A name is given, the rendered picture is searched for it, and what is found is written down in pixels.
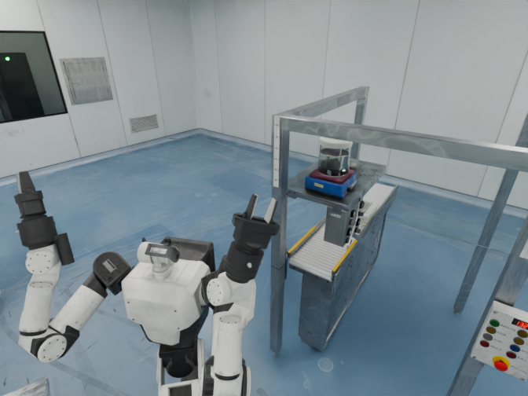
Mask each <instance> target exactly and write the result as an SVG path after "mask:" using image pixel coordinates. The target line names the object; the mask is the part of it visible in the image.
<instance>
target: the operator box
mask: <svg viewBox="0 0 528 396"><path fill-rule="evenodd" d="M514 318H517V319H519V320H521V321H525V322H527V323H528V313H527V312H525V311H523V310H519V309H516V308H514V307H512V306H508V305H505V304H503V303H501V302H497V301H493V304H492V306H491V307H490V309H489V313H488V314H487V316H486V319H485V320H484V323H483V325H482V327H481V329H480V332H479V334H478V336H477V338H476V340H475V343H474V345H473V347H472V350H471V357H472V358H474V359H475V360H477V361H480V362H482V363H484V364H487V365H489V366H491V367H493V368H495V366H494V363H493V357H495V356H501V357H504V358H507V359H508V360H509V362H510V366H509V367H508V370H507V371H505V373H507V374H509V375H511V376H514V377H515V378H518V379H520V380H522V381H526V379H527V378H528V353H527V352H528V337H527V338H522V339H523V340H524V344H523V345H518V346H519V347H520V351H519V352H514V351H512V350H511V349H510V345H511V344H515V343H514V342H513V339H514V338H515V337H519V336H518V335H517V331H518V330H524V331H526V332H528V330H526V329H524V328H520V327H519V326H516V325H513V324H512V321H513V319H514ZM491 319H495V320H498V321H499V322H500V326H499V327H494V328H495V329H496V330H497V332H498V333H497V332H496V333H495V334H490V333H489V334H490V335H491V336H492V337H493V340H491V341H488V340H486V341H487V342H489V347H483V346H481V345H480V341H481V340H485V339H484V338H483V334H484V333H488V332H487V331H486V327H488V326H491V327H493V326H492V325H490V320H491ZM505 326H507V327H505ZM508 328H509V329H508ZM514 329H515V331H514ZM499 333H500V334H499ZM502 334H503V335H502ZM504 334H505V335H504ZM519 338H521V337H519ZM498 340H499V341H500V342H499V341H498ZM497 341H498V342H497ZM501 341H502V342H501ZM491 345H492V346H491ZM515 345H517V344H515ZM495 347H496V349H495ZM507 351H512V352H514V353H516V355H517V357H516V358H515V359H511V358H509V357H507V355H506V352H507ZM523 351H524V352H523ZM525 351H526V352H525ZM518 357H519V358H518ZM520 358H522V359H520ZM523 359H524V360H523ZM511 366H512V367H511ZM513 366H515V368H514V367H513ZM521 370H522V371H521Z"/></svg>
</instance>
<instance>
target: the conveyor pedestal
mask: <svg viewBox="0 0 528 396"><path fill-rule="evenodd" d="M385 221H386V219H385V218H382V219H381V221H380V222H379V224H378V226H377V227H376V228H375V229H374V231H373V232H372V234H371V236H370V237H369V238H368V239H367V242H369V243H370V244H371V245H372V246H374V247H375V248H377V249H378V250H377V252H374V251H373V250H371V249H370V248H368V247H366V246H365V245H364V246H363V247H362V249H361V250H360V251H359V252H358V254H357V256H356V257H355V259H354V260H353V262H352V263H351V264H350V266H349V267H348V269H347V270H346V272H345V273H344V274H343V276H342V277H341V279H340V280H339V282H338V283H337V285H336V286H335V287H332V286H331V285H328V284H326V283H323V282H321V281H319V280H316V279H314V278H312V277H309V276H307V275H305V274H302V291H301V302H300V313H299V333H298V336H300V337H301V341H303V342H304V343H306V344H308V345H310V346H311V347H313V348H315V349H317V350H319V351H320V352H322V351H323V349H324V348H325V347H326V345H327V344H328V341H329V340H330V339H331V337H332V335H333V333H334V331H335V330H336V328H337V326H338V325H339V323H340V321H341V320H342V318H343V316H344V314H345V313H346V311H347V309H348V308H349V306H350V304H351V303H352V301H353V299H354V297H355V295H356V294H357V293H358V290H359V289H360V287H361V286H362V284H363V282H364V280H365V278H366V277H367V276H368V274H369V271H370V270H371V268H372V267H373V265H374V263H375V262H376V260H377V258H378V255H379V251H380V244H381V240H382V236H383V229H384V225H385Z"/></svg>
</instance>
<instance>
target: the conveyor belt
mask: <svg viewBox="0 0 528 396"><path fill-rule="evenodd" d="M358 228H359V229H360V230H361V231H362V230H363V229H364V228H365V226H363V225H359V227H358ZM324 234H325V223H324V224H323V225H322V227H321V228H320V229H319V230H318V231H317V232H316V233H315V234H314V235H313V236H312V237H311V238H310V239H309V240H308V241H307V242H306V243H305V244H304V245H303V246H302V247H301V248H300V249H299V250H298V251H297V252H296V253H295V254H294V255H293V256H292V257H291V258H290V260H289V264H290V265H293V266H295V267H298V268H300V269H301V270H305V271H306V272H309V273H312V274H314V275H316V276H319V277H321V278H324V279H325V280H327V281H331V278H332V270H333V268H334V267H335V266H336V264H337V263H338V261H339V260H340V259H341V258H342V257H343V255H344V254H345V252H346V251H347V245H348V244H345V246H344V247H340V246H337V245H334V244H331V243H329V242H326V241H324Z"/></svg>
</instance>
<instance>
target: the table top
mask: <svg viewBox="0 0 528 396"><path fill-rule="evenodd" d="M3 396H50V382H49V380H48V378H47V376H44V377H42V378H41V379H37V380H36V381H34V382H32V383H29V384H27V385H25V386H23V387H21V388H18V389H16V390H14V391H12V392H10V393H8V394H5V395H3Z"/></svg>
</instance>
